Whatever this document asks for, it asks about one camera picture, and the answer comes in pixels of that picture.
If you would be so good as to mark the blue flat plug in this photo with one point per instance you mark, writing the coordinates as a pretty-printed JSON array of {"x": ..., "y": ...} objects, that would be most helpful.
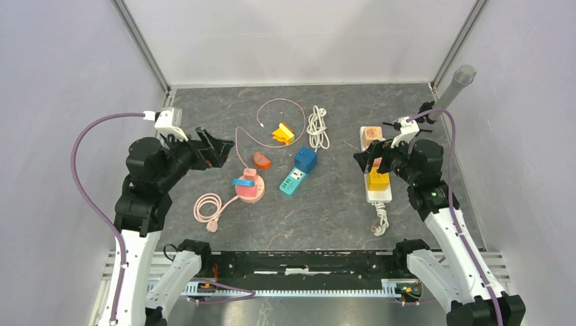
[{"x": 243, "y": 183}]

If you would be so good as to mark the white long power strip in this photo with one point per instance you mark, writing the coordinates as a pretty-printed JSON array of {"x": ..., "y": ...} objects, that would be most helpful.
[{"x": 374, "y": 197}]

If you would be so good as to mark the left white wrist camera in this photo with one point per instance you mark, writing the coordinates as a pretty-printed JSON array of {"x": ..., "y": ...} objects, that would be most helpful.
[{"x": 167, "y": 123}]

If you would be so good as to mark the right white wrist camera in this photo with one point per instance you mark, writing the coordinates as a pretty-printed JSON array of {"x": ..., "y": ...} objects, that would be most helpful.
[{"x": 407, "y": 129}]

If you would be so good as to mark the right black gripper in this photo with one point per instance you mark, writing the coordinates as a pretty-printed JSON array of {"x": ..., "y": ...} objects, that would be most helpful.
[{"x": 376, "y": 150}]

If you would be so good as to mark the teal power strip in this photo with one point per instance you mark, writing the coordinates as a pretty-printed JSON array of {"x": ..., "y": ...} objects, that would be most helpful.
[{"x": 292, "y": 182}]

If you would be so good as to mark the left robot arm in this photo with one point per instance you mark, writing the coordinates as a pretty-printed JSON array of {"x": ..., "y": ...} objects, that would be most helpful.
[{"x": 140, "y": 212}]

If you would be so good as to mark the pink cube socket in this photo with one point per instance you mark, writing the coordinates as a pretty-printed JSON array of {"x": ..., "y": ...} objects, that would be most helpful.
[{"x": 376, "y": 163}]

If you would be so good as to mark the pink round socket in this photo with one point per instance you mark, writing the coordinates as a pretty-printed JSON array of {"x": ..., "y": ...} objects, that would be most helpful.
[{"x": 251, "y": 194}]

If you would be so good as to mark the blue cube socket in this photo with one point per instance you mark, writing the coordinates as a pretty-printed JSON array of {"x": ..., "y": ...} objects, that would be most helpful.
[{"x": 305, "y": 160}]

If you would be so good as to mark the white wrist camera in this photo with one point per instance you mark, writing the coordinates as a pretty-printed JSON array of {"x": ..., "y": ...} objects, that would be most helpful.
[
  {"x": 167, "y": 123},
  {"x": 407, "y": 129}
]

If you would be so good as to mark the beige dragon cube socket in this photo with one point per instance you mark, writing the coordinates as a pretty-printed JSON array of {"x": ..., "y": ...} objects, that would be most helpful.
[{"x": 369, "y": 134}]

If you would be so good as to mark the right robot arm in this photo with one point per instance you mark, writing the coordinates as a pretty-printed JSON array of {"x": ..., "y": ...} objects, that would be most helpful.
[{"x": 466, "y": 288}]

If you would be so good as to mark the yellow cube socket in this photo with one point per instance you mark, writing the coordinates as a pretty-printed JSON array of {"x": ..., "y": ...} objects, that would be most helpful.
[{"x": 376, "y": 181}]

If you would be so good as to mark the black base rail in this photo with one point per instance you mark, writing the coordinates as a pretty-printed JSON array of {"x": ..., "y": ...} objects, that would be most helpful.
[{"x": 305, "y": 270}]

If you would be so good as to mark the orange semicircle block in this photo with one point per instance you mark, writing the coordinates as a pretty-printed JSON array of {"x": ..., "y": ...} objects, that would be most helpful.
[{"x": 261, "y": 161}]

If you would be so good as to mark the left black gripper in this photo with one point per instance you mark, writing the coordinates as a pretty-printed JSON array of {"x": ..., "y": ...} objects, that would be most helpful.
[{"x": 205, "y": 155}]

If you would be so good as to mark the yellow orange toy block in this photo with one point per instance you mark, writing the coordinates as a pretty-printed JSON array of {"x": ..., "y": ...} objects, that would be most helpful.
[{"x": 283, "y": 134}]

